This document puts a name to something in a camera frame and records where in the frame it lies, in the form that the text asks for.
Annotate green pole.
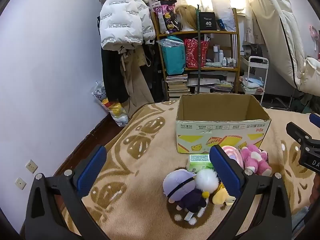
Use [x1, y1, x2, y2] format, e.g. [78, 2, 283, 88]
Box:
[196, 4, 202, 94]

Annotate black printed bag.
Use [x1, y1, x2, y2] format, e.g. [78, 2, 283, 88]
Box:
[153, 0, 181, 34]

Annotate dark hanging clothes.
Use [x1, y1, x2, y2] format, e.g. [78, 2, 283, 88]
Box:
[144, 43, 166, 103]

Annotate printed cardboard box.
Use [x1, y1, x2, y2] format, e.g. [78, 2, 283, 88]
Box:
[176, 94, 272, 155]

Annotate wooden shelf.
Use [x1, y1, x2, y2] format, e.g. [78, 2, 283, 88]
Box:
[151, 5, 241, 98]

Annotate stack of books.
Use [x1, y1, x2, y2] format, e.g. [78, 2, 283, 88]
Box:
[165, 74, 190, 98]

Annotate black hanging garment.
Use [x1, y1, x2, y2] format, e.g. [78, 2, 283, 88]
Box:
[101, 46, 129, 103]

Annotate pink fan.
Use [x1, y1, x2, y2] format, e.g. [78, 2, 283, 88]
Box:
[309, 25, 320, 43]

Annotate teal bag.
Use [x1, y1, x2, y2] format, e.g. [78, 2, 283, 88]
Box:
[161, 36, 186, 75]

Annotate pink plush bear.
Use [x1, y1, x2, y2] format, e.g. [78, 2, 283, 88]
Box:
[240, 144, 272, 176]

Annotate white fluffy plush toy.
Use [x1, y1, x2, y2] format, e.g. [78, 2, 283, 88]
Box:
[194, 169, 221, 201]

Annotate person's right hand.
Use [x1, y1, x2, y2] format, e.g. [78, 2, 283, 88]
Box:
[309, 173, 320, 204]

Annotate beige wall socket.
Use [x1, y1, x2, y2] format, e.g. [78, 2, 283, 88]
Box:
[25, 159, 38, 173]
[14, 177, 27, 190]

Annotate beige patterned blanket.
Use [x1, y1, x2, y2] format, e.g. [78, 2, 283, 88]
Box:
[54, 99, 320, 240]

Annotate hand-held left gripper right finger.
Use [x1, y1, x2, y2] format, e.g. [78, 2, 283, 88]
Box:
[209, 144, 293, 240]

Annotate beige hanging coat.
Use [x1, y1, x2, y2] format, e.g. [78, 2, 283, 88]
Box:
[120, 47, 154, 114]

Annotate white trolley cart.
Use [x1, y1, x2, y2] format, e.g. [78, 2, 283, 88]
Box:
[239, 56, 269, 105]

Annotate red patterned bag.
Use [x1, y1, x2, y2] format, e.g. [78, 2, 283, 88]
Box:
[184, 39, 210, 68]

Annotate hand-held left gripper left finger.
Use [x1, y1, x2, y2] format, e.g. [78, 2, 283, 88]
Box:
[21, 144, 107, 240]

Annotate green tissue packet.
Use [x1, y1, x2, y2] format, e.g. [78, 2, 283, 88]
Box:
[186, 154, 214, 173]

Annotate purple-haired plush doll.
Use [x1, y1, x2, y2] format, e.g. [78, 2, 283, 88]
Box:
[162, 169, 208, 225]

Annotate pink striped round plush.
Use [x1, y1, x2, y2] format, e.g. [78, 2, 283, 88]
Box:
[221, 145, 244, 170]

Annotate clear bag of toys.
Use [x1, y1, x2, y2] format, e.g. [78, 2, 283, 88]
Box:
[91, 81, 129, 127]

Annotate pile of papers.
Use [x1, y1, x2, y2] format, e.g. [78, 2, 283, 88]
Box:
[187, 71, 236, 94]

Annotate yellow plush toy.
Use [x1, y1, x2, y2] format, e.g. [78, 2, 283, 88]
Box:
[212, 182, 237, 206]

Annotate grey cloth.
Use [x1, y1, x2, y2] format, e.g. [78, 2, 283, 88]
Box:
[292, 205, 312, 232]

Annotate white mattress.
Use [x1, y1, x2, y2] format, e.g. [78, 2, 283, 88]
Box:
[250, 0, 320, 97]

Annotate white puffer jacket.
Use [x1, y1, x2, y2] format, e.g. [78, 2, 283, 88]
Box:
[99, 0, 155, 51]

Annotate group of small bottles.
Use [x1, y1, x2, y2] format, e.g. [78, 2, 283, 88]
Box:
[212, 44, 238, 68]

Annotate blonde wig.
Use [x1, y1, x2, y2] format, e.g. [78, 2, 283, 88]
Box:
[174, 5, 198, 32]

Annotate white plastic bag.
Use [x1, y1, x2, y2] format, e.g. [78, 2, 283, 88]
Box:
[211, 0, 237, 32]

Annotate black box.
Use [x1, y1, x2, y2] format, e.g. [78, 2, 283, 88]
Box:
[199, 12, 217, 31]

